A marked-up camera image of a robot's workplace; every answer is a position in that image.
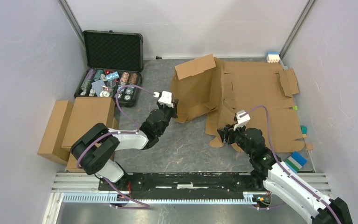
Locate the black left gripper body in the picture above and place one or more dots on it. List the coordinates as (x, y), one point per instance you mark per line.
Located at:
(169, 112)

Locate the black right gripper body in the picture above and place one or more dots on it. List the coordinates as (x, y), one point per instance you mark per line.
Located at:
(234, 136)

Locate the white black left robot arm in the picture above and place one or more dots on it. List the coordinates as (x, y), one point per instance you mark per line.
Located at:
(94, 149)

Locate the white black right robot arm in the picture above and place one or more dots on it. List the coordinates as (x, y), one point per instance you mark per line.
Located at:
(274, 175)

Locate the lower flat cardboard sheet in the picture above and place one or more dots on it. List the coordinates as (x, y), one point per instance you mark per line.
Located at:
(249, 84)

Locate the blue green striped block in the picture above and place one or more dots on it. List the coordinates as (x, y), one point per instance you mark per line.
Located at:
(295, 162)

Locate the teal toy block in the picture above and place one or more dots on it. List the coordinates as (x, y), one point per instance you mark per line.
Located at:
(304, 129)

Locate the black poker chip case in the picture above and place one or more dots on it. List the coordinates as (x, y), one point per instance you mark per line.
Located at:
(117, 59)

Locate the white blue toy block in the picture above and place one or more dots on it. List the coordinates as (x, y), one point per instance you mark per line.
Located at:
(273, 57)

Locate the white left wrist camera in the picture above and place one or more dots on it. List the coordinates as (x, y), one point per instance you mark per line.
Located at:
(164, 98)

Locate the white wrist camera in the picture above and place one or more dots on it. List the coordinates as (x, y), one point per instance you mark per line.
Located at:
(241, 118)
(164, 98)

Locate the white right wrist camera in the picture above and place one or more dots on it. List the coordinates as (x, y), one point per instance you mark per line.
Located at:
(241, 118)

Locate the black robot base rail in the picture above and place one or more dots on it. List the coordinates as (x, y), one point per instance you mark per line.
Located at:
(192, 186)

